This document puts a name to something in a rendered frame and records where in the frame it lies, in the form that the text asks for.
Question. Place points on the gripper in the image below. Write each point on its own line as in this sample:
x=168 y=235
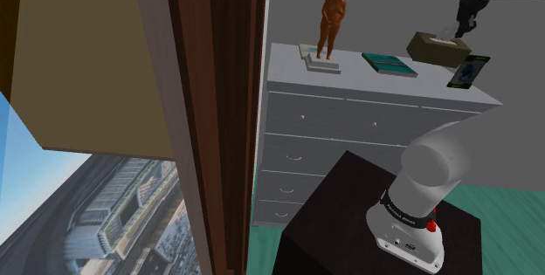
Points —
x=467 y=8

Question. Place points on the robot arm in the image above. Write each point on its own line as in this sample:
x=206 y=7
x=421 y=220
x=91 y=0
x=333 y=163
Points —
x=430 y=159

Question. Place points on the olive tissue box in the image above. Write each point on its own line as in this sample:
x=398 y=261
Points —
x=436 y=52

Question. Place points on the black phone with blue picture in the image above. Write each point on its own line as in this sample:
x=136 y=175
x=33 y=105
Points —
x=467 y=72

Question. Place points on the teal book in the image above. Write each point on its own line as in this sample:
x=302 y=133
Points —
x=389 y=64

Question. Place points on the orange figure on grey base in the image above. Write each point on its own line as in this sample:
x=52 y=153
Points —
x=331 y=14

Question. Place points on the pale flat book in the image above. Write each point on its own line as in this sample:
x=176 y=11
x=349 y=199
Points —
x=305 y=48

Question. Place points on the grey chest of drawers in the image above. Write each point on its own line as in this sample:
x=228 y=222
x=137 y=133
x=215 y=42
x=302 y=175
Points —
x=340 y=116

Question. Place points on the dark robot stand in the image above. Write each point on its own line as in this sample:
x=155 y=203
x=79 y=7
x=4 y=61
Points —
x=340 y=206

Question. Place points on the brown wooden door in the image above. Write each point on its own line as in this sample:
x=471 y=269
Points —
x=221 y=95

